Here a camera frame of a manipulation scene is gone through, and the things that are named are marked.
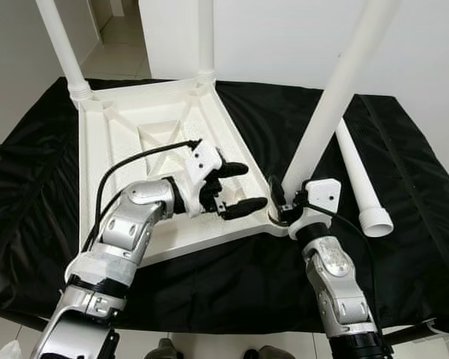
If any white plastic table top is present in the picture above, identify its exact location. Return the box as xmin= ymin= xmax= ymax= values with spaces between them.
xmin=71 ymin=73 xmax=289 ymax=267

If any black cloth table cover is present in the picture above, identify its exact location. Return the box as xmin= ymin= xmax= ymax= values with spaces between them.
xmin=0 ymin=75 xmax=449 ymax=334

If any grey right robot foot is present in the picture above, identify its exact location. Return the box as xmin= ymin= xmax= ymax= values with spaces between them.
xmin=243 ymin=346 xmax=296 ymax=359

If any grey robot foot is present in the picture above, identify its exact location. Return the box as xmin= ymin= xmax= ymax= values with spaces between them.
xmin=243 ymin=346 xmax=296 ymax=359
xmin=148 ymin=338 xmax=182 ymax=359

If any grey left robot foot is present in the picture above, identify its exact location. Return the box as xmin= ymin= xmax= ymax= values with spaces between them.
xmin=148 ymin=338 xmax=182 ymax=359

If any white crumpled cloth strip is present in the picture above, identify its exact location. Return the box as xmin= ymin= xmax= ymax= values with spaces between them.
xmin=0 ymin=340 xmax=23 ymax=359

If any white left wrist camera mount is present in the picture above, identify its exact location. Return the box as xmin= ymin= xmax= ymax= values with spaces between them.
xmin=181 ymin=142 xmax=224 ymax=203

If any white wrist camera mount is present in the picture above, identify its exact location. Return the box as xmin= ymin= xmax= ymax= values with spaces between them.
xmin=288 ymin=178 xmax=342 ymax=240
xmin=181 ymin=142 xmax=224 ymax=203

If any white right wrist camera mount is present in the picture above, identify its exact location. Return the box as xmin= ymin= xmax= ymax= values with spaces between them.
xmin=288 ymin=178 xmax=342 ymax=240

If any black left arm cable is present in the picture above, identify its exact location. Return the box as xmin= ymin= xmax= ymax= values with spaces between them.
xmin=82 ymin=138 xmax=203 ymax=251

